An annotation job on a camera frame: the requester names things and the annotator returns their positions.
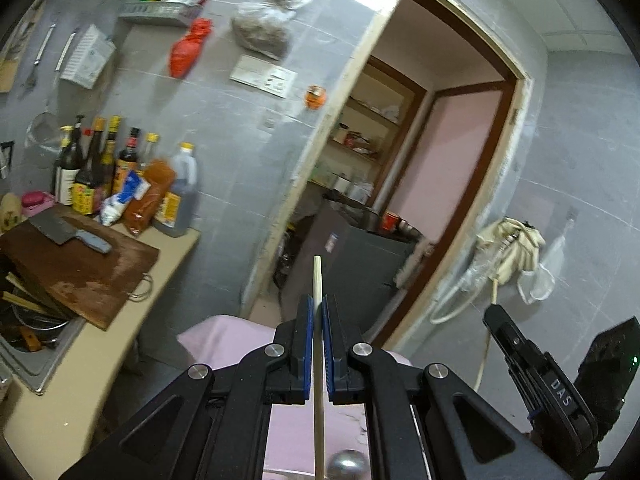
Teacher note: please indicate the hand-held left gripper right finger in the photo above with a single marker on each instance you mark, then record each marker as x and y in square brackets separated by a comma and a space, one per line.
[327, 355]

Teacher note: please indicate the hanging bamboo board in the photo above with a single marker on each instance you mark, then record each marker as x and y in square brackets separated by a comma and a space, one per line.
[5, 80]

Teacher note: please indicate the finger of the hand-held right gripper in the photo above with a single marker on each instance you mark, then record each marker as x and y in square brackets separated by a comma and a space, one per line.
[530, 360]

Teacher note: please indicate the crumpled clear plastic bag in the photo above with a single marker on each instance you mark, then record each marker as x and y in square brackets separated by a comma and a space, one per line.
[477, 270]

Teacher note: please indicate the grey cabinet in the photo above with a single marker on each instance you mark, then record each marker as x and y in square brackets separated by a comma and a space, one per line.
[360, 270]

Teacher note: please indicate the worn door frame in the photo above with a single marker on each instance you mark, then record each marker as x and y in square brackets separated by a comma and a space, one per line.
[500, 160]

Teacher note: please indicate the hanging mesh strainer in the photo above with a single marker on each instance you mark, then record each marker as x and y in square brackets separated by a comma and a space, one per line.
[42, 130]

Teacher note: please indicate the dark sauce bottle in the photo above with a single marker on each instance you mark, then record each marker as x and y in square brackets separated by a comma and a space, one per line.
[111, 150]

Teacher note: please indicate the orange food packet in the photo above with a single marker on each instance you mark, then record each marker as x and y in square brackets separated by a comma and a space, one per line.
[150, 195]

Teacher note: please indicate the large dark liquid jug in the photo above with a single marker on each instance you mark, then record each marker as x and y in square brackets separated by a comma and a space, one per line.
[177, 195]

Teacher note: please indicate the pile of used chopsticks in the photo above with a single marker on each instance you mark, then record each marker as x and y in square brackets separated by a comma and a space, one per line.
[30, 302]

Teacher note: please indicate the small spray bottle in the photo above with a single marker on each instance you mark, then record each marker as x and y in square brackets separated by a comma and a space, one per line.
[66, 135]

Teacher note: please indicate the beige kitchen counter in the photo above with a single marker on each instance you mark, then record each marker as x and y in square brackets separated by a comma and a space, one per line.
[75, 385]

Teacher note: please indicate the red cup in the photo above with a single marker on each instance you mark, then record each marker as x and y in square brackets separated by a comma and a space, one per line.
[390, 222]

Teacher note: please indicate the blue and white bag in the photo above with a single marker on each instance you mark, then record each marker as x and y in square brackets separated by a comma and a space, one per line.
[122, 200]

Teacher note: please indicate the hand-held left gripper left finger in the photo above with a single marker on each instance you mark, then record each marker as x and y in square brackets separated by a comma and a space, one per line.
[309, 355]

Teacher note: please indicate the yellow loofah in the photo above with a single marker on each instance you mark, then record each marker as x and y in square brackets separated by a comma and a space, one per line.
[10, 212]

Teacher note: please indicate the small grey wall outlet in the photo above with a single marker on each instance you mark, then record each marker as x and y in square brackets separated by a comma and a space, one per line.
[270, 123]

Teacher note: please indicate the beige switch panel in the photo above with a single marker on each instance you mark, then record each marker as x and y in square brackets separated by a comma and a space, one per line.
[250, 70]

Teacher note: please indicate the red-capped sauce bottle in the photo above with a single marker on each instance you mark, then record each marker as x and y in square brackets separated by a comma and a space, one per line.
[127, 160]

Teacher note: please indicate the orange wall fitting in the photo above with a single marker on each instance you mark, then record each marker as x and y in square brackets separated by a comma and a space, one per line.
[315, 97]

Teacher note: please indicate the white slotted hanging basket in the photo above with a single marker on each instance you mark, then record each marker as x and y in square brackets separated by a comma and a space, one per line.
[87, 60]

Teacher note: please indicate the steel bowl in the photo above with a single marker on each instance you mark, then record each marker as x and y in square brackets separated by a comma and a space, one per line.
[409, 230]

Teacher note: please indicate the hanging steel peeler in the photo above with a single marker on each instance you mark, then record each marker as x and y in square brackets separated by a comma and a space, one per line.
[40, 52]

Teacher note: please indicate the steel spoon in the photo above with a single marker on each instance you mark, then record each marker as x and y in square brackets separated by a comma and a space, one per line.
[347, 466]

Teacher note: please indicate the dark wooden cutting board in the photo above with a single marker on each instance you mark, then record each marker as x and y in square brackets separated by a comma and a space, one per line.
[85, 270]

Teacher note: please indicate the white towel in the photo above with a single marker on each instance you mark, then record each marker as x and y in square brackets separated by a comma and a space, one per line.
[415, 262]

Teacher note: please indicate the clear bag of dried goods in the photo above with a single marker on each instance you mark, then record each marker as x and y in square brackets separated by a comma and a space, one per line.
[262, 30]

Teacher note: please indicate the white mesh bag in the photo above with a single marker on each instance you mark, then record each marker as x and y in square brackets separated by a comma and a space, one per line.
[545, 275]

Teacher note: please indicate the dark pump bottle white label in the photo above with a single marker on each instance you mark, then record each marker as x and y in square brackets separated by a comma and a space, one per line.
[65, 185]

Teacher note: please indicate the pink soap box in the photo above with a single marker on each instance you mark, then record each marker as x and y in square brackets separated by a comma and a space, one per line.
[36, 199]

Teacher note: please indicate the white wall socket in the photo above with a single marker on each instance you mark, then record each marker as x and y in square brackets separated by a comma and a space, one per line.
[280, 82]

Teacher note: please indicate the steel sink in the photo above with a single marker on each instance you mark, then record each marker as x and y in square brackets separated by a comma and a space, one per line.
[30, 355]

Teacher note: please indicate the grey wall shelf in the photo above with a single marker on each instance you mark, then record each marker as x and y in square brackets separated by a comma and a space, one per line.
[155, 14]

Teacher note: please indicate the pink floral tablecloth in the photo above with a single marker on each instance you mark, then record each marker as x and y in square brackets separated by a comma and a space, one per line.
[220, 335]

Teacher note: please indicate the yellow-capped clear bottle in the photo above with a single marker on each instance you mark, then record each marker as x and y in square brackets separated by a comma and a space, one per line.
[150, 147]

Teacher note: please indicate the red plastic bag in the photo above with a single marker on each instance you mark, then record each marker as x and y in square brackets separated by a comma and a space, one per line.
[185, 50]

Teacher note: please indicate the black plastic bag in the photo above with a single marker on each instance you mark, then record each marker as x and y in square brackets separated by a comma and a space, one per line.
[292, 260]

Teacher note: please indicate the wooden shelf unit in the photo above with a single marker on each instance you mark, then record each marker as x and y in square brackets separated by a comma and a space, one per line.
[370, 110]

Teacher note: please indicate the dark bottle yellow label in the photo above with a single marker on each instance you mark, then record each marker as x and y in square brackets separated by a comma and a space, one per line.
[85, 197]

